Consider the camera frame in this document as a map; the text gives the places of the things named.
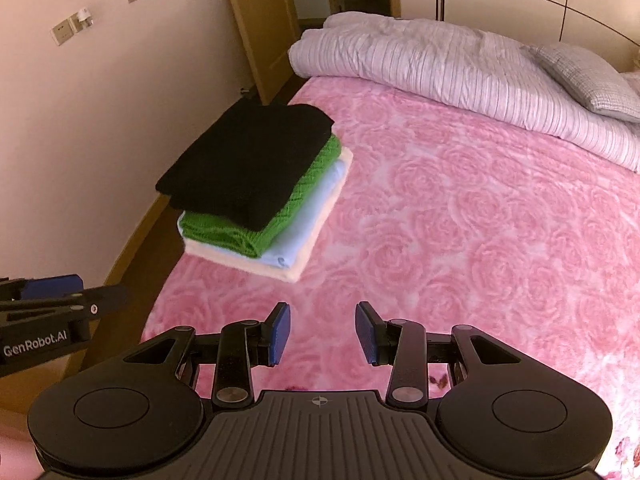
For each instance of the beige wall socket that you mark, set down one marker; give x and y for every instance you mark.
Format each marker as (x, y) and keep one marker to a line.
(61, 31)

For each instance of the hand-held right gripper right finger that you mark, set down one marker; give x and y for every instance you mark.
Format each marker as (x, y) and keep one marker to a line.
(365, 332)

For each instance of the cream folded garment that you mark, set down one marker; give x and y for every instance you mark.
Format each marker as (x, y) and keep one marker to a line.
(290, 275)

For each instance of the pink floral blanket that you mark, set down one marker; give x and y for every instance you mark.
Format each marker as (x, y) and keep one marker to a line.
(475, 235)

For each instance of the white wall plug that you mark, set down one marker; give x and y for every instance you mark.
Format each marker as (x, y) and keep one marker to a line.
(84, 16)

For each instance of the striped white quilt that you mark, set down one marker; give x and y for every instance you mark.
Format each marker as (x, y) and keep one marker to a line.
(425, 60)

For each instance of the grey pillow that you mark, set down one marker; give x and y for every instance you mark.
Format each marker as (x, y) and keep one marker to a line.
(632, 82)
(585, 80)

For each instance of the light blue folded garment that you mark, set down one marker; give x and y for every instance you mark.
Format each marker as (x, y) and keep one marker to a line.
(295, 245)

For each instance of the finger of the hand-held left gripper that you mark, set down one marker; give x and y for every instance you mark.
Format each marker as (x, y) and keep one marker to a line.
(50, 286)
(100, 300)

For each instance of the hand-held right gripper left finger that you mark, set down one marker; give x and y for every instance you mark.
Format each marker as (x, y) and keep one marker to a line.
(280, 332)

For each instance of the black garment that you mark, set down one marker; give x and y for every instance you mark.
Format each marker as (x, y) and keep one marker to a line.
(250, 160)

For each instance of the wooden door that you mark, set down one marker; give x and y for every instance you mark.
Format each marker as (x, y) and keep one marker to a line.
(260, 20)

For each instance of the green knitted sweater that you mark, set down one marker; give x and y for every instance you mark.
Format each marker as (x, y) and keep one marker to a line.
(300, 185)

